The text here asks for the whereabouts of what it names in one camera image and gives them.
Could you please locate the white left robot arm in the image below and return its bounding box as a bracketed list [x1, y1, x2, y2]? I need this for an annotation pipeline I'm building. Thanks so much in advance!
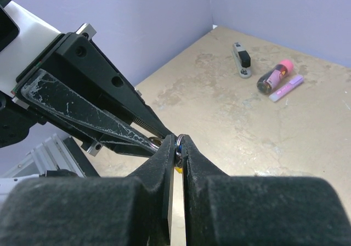
[1, 0, 171, 157]

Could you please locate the pink highlighter marker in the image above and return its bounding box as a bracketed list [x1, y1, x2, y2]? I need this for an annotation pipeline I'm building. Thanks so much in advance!
[269, 75, 304, 102]

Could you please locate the grey black stapler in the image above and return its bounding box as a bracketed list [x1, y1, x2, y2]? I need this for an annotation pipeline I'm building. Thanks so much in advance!
[232, 42, 252, 79]

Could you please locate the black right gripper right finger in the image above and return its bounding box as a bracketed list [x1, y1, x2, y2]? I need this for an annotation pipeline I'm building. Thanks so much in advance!
[181, 135, 350, 245]

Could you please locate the metal keyring organizer with rings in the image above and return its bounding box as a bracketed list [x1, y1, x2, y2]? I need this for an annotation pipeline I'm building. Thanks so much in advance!
[148, 133, 188, 174]

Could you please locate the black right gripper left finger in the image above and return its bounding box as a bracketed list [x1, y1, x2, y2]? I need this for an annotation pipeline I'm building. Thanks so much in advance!
[1, 135, 176, 245]

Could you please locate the pink capped bottle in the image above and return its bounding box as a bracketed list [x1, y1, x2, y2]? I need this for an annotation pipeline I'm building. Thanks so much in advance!
[257, 59, 294, 94]

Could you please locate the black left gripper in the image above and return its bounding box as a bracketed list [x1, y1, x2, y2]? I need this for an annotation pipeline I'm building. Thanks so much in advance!
[10, 33, 171, 156]

